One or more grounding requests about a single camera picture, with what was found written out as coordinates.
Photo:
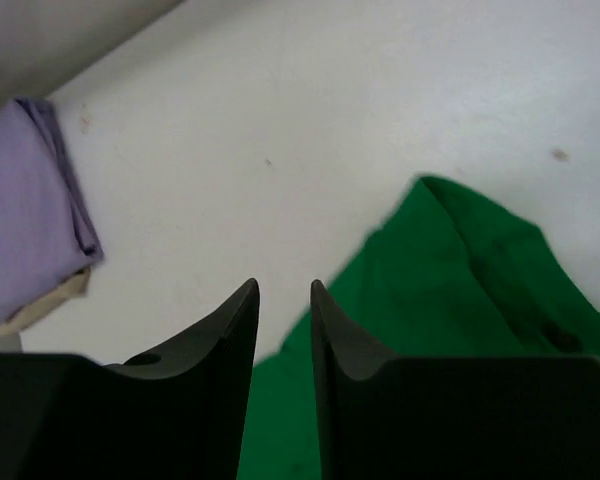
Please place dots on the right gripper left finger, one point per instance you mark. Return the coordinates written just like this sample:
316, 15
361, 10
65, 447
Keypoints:
175, 411

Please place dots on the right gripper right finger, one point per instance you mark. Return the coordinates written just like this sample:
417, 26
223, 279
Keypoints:
383, 415

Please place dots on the green t shirt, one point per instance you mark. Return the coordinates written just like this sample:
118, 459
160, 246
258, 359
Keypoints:
449, 273

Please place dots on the beige t shirt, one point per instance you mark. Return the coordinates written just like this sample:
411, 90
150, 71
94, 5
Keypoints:
73, 287

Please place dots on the purple t shirt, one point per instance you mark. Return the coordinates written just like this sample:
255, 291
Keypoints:
46, 234

